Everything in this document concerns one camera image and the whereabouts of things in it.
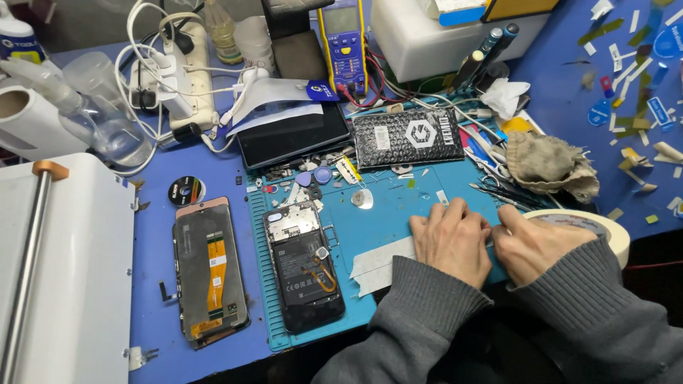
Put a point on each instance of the yellow and blue multimeter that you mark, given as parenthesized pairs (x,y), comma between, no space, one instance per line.
(344,45)

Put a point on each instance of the bottle of yellowish liquid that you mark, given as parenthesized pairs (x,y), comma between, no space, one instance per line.
(221,32)

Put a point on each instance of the white power strip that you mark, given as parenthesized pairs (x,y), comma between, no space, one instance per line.
(197,74)

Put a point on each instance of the phone display with orange flex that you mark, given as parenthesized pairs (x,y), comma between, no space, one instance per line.
(211,272)

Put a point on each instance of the crumpled white tissue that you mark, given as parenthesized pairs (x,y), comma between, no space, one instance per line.
(504,96)

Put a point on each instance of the grey rag cloth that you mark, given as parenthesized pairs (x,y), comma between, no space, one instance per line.
(549,162)

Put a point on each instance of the blue silicone repair mat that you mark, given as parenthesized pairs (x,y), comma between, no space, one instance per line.
(373,224)

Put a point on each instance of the heap of small phone parts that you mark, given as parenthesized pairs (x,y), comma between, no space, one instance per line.
(299,170)

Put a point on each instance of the white bottle with blue label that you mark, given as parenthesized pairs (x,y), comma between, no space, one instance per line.
(16,37)

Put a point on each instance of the long masking tape strip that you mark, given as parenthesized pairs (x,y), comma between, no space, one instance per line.
(381,256)

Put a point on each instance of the scattered tape and sticker scraps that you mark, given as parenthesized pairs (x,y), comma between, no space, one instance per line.
(635,90)

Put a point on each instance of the heap of tweezers and tools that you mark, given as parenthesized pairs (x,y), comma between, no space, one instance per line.
(504,186)

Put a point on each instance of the white plastic box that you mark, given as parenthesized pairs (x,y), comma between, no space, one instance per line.
(427,42)

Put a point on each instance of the yellow and blue box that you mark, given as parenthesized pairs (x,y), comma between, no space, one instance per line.
(496,8)

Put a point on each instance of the red and black probe leads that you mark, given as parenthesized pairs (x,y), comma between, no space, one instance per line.
(381,80)

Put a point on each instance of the white paper roll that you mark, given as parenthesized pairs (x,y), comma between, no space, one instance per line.
(37,125)

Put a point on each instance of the translucent white bottle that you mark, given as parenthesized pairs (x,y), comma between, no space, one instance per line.
(255,42)

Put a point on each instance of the white laminating machine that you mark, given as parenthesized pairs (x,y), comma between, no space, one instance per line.
(74,266)

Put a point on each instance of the blue triangular opening pick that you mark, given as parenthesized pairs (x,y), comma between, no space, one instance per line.
(303,179)

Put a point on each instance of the person's left hand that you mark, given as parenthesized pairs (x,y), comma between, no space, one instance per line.
(451,242)

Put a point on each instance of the black stand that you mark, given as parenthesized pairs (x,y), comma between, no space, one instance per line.
(296,37)

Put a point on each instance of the clear plastic cup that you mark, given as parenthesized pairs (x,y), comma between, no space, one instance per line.
(96,77)

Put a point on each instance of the person's right hand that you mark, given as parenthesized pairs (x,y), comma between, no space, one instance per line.
(536,248)

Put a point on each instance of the black screwdriver with cream cap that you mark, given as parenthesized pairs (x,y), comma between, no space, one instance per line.
(468,69)

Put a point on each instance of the clear plastic squeeze bottle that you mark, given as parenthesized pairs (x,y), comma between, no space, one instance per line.
(101,125)

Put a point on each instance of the blue round cap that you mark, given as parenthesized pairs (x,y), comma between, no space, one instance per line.
(323,175)

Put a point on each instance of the black bubble wrap bag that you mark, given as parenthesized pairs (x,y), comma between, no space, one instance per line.
(408,137)

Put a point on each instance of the white charger plug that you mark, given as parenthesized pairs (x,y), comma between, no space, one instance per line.
(173,85)

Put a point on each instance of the short masking tape strip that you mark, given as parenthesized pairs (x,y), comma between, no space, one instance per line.
(376,281)

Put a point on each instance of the opened black smartphone with battery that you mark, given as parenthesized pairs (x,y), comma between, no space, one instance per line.
(303,269)

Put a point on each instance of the black tablet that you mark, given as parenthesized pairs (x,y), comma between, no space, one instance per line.
(291,136)

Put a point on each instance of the black screwdriver with grey cap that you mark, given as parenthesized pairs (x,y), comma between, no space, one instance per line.
(499,45)

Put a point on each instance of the white envelope with blue tab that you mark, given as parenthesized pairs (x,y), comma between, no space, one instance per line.
(272,96)

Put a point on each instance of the cream masking tape roll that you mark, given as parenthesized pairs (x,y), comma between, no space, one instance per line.
(613,232)

